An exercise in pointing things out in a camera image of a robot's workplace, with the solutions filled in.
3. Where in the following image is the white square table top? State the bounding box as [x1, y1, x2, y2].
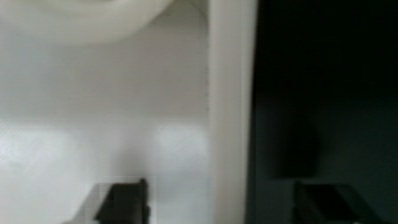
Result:
[0, 0, 258, 224]

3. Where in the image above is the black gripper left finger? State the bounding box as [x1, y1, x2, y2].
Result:
[79, 179, 150, 224]

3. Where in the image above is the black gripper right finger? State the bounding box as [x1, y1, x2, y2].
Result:
[294, 182, 381, 224]

